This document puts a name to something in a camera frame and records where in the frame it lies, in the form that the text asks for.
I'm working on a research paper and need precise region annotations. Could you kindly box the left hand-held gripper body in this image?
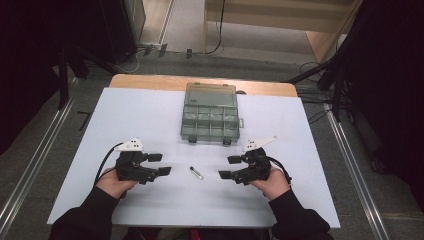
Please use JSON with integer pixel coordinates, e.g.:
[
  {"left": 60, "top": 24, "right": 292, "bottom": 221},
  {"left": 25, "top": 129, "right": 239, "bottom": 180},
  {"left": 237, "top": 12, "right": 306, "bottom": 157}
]
[{"left": 114, "top": 138, "right": 162, "bottom": 185}]

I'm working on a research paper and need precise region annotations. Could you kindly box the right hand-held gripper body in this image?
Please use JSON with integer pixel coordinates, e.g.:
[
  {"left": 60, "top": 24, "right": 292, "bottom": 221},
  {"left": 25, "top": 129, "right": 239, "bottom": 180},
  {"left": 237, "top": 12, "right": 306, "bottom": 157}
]
[{"left": 233, "top": 135, "right": 278, "bottom": 186}]

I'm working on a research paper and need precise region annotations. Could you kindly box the clear grey compartment box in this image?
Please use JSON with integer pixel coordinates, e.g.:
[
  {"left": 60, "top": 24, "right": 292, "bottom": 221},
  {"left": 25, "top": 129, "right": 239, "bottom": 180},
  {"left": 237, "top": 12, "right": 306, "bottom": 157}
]
[{"left": 180, "top": 82, "right": 245, "bottom": 146}]

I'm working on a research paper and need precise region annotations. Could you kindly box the person's right hand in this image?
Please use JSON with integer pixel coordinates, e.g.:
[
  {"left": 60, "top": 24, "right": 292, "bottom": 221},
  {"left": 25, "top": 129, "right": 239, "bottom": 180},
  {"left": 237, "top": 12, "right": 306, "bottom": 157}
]
[{"left": 249, "top": 165, "right": 292, "bottom": 201}]

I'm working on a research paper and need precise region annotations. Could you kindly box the person's left hand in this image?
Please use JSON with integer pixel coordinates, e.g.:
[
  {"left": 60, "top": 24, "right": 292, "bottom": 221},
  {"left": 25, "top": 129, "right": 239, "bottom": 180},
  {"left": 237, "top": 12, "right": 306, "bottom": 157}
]
[{"left": 94, "top": 168, "right": 139, "bottom": 200}]

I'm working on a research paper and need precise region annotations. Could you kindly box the white table sheet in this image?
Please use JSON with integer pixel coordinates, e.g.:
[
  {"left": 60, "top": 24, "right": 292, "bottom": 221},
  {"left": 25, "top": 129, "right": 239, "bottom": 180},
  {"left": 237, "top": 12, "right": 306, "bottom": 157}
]
[{"left": 47, "top": 87, "right": 341, "bottom": 229}]

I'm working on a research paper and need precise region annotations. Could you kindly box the wooden table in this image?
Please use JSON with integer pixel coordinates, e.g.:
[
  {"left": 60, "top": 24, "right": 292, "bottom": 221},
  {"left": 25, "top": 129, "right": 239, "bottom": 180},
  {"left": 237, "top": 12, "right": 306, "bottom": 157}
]
[{"left": 109, "top": 73, "right": 298, "bottom": 98}]

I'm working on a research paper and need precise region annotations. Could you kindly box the black metal stand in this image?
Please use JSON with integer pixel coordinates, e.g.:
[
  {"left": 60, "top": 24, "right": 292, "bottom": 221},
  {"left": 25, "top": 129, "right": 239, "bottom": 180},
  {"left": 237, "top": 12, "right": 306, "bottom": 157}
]
[{"left": 57, "top": 44, "right": 70, "bottom": 111}]

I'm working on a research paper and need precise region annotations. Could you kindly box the black tripod stand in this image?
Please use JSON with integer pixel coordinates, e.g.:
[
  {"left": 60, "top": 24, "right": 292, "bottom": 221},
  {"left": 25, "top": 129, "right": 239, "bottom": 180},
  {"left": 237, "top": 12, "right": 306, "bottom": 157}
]
[{"left": 281, "top": 49, "right": 348, "bottom": 123}]

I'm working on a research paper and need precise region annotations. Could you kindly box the dark cabinet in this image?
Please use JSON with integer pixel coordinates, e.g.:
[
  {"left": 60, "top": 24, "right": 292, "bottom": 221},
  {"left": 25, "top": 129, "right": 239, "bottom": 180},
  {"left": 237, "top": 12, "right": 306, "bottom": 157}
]
[{"left": 98, "top": 0, "right": 147, "bottom": 65}]

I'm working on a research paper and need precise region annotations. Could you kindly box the light wooden shelf unit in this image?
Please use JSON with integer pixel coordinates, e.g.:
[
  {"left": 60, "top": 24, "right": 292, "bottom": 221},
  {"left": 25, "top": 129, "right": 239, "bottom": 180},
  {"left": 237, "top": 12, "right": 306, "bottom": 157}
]
[{"left": 202, "top": 0, "right": 363, "bottom": 63}]

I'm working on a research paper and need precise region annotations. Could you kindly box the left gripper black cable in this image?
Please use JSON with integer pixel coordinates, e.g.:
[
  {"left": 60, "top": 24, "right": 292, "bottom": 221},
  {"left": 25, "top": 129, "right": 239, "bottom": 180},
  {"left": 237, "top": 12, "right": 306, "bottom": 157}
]
[{"left": 94, "top": 142, "right": 125, "bottom": 185}]

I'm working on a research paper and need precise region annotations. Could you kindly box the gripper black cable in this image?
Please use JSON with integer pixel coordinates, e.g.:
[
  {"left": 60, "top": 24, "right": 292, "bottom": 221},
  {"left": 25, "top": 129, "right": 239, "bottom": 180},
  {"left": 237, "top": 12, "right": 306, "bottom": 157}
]
[
  {"left": 94, "top": 142, "right": 125, "bottom": 185},
  {"left": 266, "top": 155, "right": 293, "bottom": 185}
]

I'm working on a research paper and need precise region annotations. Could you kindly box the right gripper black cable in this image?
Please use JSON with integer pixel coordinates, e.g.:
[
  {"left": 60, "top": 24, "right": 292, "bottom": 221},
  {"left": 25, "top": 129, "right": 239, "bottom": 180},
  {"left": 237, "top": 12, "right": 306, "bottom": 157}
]
[{"left": 266, "top": 155, "right": 293, "bottom": 185}]

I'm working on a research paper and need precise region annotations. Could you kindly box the white floor cable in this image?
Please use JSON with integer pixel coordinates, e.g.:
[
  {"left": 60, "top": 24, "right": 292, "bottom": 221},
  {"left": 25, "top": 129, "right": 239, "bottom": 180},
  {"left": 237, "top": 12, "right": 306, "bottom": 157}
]
[{"left": 114, "top": 49, "right": 141, "bottom": 75}]

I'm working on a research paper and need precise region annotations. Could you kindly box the metal floor rail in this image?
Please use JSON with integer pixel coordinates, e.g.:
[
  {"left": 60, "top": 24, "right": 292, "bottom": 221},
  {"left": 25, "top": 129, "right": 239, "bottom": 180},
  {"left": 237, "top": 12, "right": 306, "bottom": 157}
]
[
  {"left": 0, "top": 96, "right": 78, "bottom": 231},
  {"left": 323, "top": 104, "right": 391, "bottom": 240}
]

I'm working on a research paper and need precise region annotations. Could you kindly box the black hanging cable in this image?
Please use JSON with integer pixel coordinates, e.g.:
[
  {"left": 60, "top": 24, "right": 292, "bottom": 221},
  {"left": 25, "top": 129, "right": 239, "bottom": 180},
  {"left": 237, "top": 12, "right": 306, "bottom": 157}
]
[{"left": 203, "top": 0, "right": 227, "bottom": 55}]

